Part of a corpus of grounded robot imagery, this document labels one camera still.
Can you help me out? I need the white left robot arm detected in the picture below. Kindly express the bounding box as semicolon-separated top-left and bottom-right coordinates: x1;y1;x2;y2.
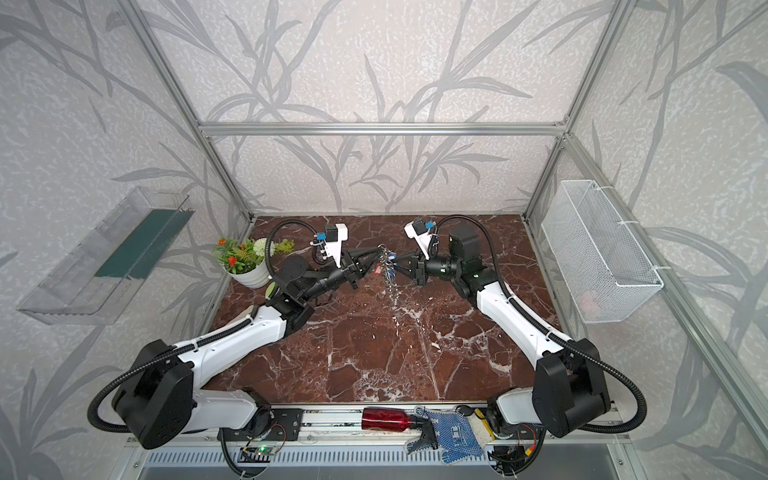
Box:
86;224;383;450

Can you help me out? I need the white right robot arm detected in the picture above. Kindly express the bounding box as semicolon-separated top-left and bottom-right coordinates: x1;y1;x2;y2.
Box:
393;215;648;438

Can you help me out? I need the green garden trowel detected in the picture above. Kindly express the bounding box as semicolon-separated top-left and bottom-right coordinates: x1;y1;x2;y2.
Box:
264;282;277;300

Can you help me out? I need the potted artificial flower plant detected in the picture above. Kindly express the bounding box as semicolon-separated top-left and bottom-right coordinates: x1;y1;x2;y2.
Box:
212;237;295;289

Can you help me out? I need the red bottle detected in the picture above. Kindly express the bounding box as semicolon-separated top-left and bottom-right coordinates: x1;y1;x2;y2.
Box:
361;407;424;433

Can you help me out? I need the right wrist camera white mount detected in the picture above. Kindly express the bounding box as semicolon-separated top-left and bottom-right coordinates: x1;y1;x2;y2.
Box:
404;219;439;260

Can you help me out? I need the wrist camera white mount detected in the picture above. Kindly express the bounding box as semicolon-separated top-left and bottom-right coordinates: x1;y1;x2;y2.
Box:
313;223;348;268
404;219;439;260

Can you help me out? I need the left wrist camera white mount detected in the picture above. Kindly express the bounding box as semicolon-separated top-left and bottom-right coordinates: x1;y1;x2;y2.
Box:
313;223;348;268

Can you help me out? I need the aluminium frame crossbar back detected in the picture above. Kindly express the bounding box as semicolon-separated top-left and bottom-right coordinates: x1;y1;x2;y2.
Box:
198;122;565;137

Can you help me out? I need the white wire mesh basket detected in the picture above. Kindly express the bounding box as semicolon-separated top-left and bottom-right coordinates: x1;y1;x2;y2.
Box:
542;180;664;324

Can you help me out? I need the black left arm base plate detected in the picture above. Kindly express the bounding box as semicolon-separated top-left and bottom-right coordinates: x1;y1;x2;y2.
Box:
256;408;304;443

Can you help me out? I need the clear plastic wall shelf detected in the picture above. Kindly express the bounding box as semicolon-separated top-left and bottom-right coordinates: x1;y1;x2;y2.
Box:
17;187;195;326

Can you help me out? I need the aluminium frame post right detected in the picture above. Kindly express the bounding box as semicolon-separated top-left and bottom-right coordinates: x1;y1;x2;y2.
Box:
522;0;636;224

